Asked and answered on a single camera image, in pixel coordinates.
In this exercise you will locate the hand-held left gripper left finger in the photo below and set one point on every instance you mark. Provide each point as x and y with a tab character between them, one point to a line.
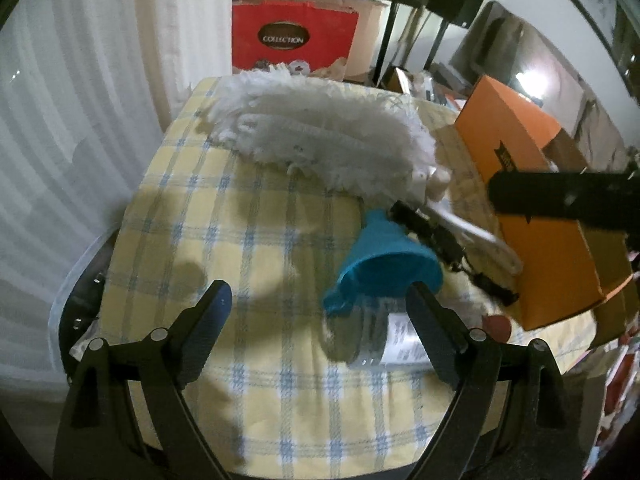
210	322

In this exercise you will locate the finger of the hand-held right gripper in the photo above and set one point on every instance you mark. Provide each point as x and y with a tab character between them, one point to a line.
540	195

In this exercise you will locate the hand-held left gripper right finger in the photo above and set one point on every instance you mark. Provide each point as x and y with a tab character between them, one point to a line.
431	332

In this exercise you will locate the clear bottle with red cap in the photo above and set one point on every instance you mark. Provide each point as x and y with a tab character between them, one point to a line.
370	332

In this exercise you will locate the orange cardboard box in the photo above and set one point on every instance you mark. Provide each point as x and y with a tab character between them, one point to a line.
505	130

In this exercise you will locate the blue funnel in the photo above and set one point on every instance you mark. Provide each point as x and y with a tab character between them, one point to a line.
385	255

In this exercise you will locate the yellow plaid tablecloth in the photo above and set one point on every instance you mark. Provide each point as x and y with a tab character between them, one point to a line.
260	240

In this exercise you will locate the flat television screen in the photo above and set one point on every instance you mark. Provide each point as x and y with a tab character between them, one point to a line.
525	50

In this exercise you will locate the black speaker stand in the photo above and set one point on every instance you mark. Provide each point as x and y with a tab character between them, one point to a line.
386	45
436	45

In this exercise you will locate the white fluffy duster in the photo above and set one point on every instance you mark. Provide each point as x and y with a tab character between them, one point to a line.
325	130

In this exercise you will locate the white curtain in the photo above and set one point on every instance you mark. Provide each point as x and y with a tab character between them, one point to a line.
90	110

